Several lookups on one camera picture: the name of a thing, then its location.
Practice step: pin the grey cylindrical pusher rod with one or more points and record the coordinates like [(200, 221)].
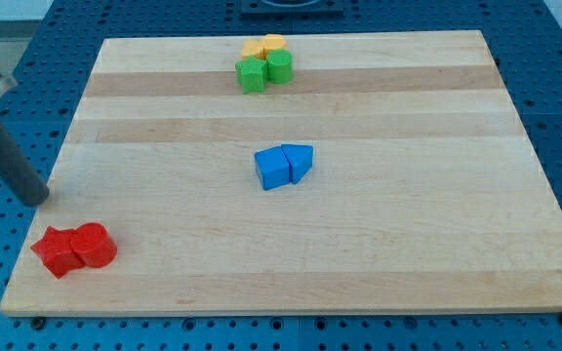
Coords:
[(18, 173)]

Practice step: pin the red star block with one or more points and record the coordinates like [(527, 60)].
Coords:
[(56, 253)]

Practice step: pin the red cylinder block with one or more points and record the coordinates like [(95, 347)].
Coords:
[(93, 245)]

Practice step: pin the green star block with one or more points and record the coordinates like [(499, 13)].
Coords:
[(252, 74)]

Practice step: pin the yellow heart block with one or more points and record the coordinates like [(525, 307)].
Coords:
[(252, 48)]

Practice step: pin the blue cube block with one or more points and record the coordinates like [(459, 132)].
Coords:
[(272, 168)]

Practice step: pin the yellow hexagon block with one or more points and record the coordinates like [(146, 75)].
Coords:
[(271, 42)]

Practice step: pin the green cylinder block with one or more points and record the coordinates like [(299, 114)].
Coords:
[(280, 66)]

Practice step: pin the blue triangle block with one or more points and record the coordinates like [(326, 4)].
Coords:
[(300, 159)]

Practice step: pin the wooden board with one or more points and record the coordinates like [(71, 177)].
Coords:
[(425, 195)]

